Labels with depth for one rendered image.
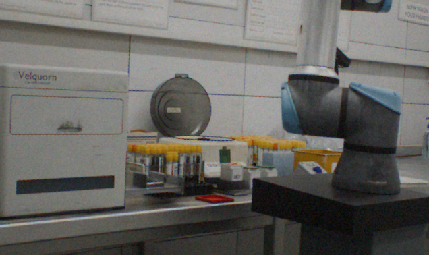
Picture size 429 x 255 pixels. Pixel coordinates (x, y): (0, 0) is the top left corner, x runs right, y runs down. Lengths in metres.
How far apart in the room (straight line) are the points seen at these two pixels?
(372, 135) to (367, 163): 0.06
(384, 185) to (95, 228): 0.62
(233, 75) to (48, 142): 1.25
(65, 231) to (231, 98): 1.26
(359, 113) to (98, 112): 0.55
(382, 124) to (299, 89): 0.19
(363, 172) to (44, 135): 0.67
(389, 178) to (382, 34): 1.76
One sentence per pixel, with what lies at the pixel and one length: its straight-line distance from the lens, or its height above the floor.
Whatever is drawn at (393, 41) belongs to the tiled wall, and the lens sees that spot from 3.26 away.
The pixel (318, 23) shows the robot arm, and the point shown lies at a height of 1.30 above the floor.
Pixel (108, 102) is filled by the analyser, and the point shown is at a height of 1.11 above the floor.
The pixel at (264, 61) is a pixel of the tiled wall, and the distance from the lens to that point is 2.61.
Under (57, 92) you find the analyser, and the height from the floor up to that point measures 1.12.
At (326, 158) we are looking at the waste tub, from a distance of 1.97.
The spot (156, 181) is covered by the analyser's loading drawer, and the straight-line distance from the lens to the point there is 1.57.
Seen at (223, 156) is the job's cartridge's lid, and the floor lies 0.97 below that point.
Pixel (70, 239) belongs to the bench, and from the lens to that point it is 1.41.
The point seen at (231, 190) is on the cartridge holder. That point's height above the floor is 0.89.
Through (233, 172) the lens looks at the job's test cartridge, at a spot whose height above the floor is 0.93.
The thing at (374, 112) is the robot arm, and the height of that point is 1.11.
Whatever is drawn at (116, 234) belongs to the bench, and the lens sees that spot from 1.47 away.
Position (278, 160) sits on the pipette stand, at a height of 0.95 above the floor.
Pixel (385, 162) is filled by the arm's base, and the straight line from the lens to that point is 1.49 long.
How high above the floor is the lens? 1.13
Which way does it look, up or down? 3 degrees down
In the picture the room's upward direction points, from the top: 3 degrees clockwise
